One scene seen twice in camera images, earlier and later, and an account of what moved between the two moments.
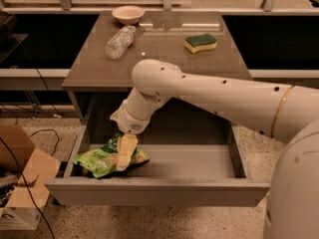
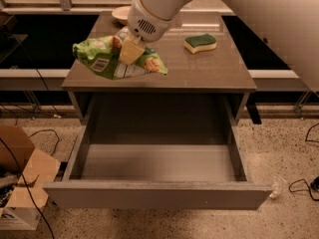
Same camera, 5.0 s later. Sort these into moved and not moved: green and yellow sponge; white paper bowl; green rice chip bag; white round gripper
Moved: green rice chip bag; white round gripper
Not moved: white paper bowl; green and yellow sponge
